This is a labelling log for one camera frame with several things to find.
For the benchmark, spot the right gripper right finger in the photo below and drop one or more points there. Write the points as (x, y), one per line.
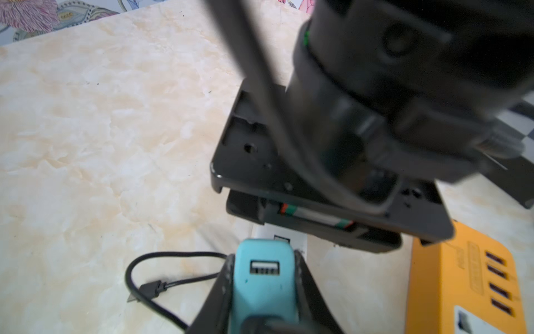
(312, 308)

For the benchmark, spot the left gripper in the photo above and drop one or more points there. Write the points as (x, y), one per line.
(264, 190)

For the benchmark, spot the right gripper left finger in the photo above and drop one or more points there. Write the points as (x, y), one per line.
(214, 315)

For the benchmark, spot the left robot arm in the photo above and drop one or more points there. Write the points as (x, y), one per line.
(386, 98)

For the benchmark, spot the black white chessboard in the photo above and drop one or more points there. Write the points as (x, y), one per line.
(515, 176)

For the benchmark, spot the teal charger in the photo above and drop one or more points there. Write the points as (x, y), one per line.
(264, 282)

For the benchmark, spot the orange power strip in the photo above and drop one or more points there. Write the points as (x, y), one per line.
(467, 284)

